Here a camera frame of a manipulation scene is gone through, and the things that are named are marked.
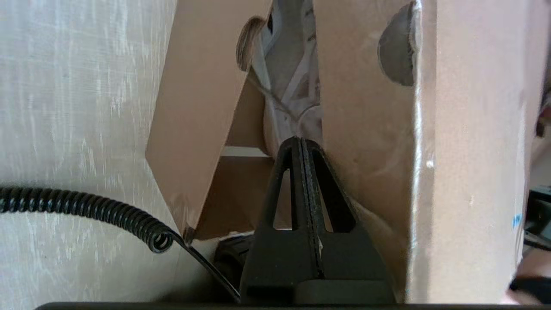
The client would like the brown cardboard shoe box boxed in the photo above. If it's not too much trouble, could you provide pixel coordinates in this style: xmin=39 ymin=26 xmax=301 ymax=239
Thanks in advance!
xmin=145 ymin=0 xmax=548 ymax=304

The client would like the white lace-up sneaker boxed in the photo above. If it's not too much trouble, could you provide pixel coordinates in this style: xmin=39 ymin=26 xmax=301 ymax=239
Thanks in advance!
xmin=251 ymin=0 xmax=324 ymax=158

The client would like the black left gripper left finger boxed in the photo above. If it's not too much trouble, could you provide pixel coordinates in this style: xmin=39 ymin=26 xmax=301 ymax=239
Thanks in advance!
xmin=240 ymin=136 xmax=321 ymax=304

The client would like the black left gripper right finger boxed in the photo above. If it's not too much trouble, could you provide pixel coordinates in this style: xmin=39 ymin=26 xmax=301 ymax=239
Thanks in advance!
xmin=301 ymin=137 xmax=395 ymax=304

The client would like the black coiled cable with tape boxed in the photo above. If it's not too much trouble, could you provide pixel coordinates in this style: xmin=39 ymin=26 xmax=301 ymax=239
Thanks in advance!
xmin=0 ymin=186 xmax=241 ymax=303

